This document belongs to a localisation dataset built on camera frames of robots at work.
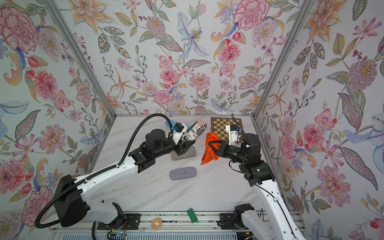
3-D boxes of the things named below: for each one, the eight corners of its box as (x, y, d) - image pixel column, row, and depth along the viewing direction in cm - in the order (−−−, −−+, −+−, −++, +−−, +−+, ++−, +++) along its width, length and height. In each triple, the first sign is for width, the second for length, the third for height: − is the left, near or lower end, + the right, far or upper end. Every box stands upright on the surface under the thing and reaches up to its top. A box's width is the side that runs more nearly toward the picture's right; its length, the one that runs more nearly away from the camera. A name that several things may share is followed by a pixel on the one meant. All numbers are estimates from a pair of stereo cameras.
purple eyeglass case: (170, 181, 89) (170, 179, 86) (169, 172, 92) (169, 170, 89) (196, 176, 91) (196, 174, 88) (194, 168, 94) (195, 165, 91)
